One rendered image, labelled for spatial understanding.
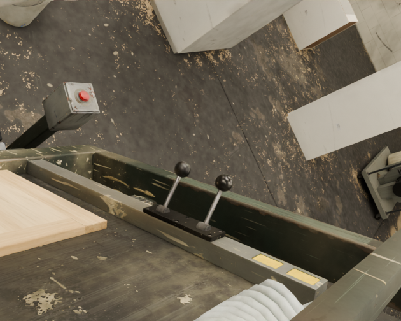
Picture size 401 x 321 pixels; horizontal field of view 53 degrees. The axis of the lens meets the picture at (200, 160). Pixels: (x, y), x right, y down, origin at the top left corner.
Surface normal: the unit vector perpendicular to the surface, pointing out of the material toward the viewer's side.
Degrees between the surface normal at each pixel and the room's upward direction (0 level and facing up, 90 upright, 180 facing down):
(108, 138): 0
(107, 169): 90
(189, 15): 90
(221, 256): 90
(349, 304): 59
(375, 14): 90
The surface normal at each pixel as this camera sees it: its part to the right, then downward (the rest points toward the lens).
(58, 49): 0.70, -0.32
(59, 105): -0.65, 0.09
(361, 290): 0.11, -0.97
